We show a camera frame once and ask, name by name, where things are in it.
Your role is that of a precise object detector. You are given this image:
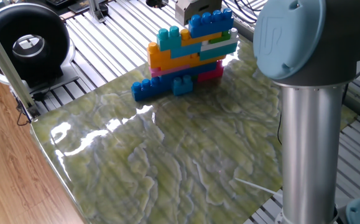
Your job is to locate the black ring-shaped device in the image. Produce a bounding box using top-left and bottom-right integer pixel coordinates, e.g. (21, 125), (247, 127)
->
(0, 2), (80, 94)

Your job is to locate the long blue base block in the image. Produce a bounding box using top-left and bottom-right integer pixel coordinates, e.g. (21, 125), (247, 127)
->
(131, 74), (199, 102)

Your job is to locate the dark blue four-stud block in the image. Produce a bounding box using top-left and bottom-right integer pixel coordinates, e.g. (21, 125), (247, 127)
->
(188, 8), (235, 39)

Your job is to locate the light pink toy block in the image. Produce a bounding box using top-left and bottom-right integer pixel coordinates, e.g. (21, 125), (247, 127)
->
(149, 63), (193, 78)

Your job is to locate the slim orange toy block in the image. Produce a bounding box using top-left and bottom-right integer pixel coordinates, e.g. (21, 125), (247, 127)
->
(180, 29), (223, 47)

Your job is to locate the light blue crosswise block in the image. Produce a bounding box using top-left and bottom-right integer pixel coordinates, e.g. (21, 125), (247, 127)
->
(172, 74), (195, 96)

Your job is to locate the long orange toy block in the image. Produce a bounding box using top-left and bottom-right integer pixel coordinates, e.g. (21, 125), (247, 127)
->
(160, 53), (227, 72)

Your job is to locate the medium blue toy block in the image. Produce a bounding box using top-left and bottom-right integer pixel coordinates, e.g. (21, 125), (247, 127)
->
(159, 61), (218, 85)

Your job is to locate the white zip tie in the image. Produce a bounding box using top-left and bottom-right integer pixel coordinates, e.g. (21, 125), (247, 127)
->
(234, 177), (284, 197)

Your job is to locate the green flat toy block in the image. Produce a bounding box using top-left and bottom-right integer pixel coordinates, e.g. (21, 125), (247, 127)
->
(208, 30), (231, 44)

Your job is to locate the aluminium frame post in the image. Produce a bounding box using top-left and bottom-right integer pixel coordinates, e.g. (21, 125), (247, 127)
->
(88, 0), (106, 24)
(0, 11), (40, 119)

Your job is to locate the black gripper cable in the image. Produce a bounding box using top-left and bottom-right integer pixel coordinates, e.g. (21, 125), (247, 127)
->
(222, 0), (261, 24)

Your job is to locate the teal two-stud toy block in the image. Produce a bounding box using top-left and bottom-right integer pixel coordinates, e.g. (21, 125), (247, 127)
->
(156, 26), (182, 52)

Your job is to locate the light blue flat block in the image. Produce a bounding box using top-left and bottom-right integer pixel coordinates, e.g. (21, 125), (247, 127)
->
(170, 42), (203, 59)

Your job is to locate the white toy block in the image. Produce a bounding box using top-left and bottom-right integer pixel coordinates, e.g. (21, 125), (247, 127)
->
(200, 27), (239, 52)

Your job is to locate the green marble-pattern mat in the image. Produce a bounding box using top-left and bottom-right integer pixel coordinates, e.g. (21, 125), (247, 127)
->
(30, 40), (358, 224)

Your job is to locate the magenta toy block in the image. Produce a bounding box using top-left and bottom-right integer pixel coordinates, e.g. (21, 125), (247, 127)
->
(196, 59), (224, 83)

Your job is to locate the grey Schunk gripper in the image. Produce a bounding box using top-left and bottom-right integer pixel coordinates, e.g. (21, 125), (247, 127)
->
(175, 0), (223, 26)

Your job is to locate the black keyboard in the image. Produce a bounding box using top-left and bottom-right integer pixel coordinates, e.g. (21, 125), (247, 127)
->
(45, 0), (75, 7)

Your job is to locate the chunky orange toy block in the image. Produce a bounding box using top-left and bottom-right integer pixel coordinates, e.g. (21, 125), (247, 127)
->
(147, 42), (173, 71)

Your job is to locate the dark flat notebook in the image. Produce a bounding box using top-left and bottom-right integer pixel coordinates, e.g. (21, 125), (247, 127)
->
(67, 0), (109, 15)

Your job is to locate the long teal toy block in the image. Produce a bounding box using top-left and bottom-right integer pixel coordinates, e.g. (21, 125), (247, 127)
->
(199, 42), (239, 62)

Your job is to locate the black round mount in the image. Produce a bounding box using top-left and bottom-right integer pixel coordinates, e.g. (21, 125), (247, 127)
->
(145, 0), (170, 9)

